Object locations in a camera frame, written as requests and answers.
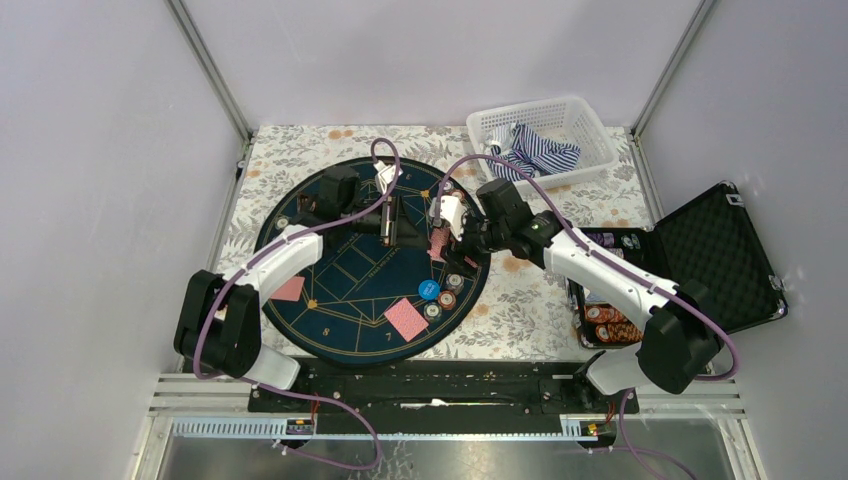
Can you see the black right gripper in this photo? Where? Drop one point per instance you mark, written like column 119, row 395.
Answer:
column 456, row 250

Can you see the green blue 50 chip stack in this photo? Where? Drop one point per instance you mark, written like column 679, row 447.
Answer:
column 432, row 312

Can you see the clear triangular card cutter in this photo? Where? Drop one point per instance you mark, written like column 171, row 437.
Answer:
column 305, row 202

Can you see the red chip stack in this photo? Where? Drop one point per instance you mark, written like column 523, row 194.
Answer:
column 447, row 300

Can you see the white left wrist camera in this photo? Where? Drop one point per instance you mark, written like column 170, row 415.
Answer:
column 385, row 175

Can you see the black aluminium poker case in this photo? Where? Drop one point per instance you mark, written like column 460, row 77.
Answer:
column 710, row 239

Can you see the white plastic basket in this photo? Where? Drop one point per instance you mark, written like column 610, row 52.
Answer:
column 567, row 119

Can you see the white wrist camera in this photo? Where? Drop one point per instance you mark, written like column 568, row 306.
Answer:
column 449, row 212
column 385, row 175

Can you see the round dark blue poker mat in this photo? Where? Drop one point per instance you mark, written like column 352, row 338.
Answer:
column 340, row 313

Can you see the blue small blind button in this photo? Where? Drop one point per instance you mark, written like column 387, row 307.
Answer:
column 429, row 290

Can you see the red chips in case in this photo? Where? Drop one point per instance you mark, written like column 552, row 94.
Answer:
column 610, row 325

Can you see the blue white striped cloth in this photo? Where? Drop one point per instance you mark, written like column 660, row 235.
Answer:
column 535, row 155

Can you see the red card seat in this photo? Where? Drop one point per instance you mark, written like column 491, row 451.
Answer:
column 406, row 319
column 290, row 291
column 438, row 239

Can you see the grey chip stack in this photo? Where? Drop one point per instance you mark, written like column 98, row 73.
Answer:
column 281, row 223
column 454, row 282

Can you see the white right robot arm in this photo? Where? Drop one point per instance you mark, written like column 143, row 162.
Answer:
column 678, row 339

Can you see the red card bottom seat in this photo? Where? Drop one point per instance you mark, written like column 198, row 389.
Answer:
column 406, row 319

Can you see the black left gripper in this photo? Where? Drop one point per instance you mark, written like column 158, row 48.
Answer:
column 408, row 235

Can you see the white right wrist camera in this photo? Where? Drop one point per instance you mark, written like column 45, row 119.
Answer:
column 449, row 212

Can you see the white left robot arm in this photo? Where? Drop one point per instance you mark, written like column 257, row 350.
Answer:
column 219, row 327

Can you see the red playing card deck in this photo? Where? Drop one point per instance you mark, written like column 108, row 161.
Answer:
column 388, row 222

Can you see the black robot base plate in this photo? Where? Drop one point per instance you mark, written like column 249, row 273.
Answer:
column 440, row 397

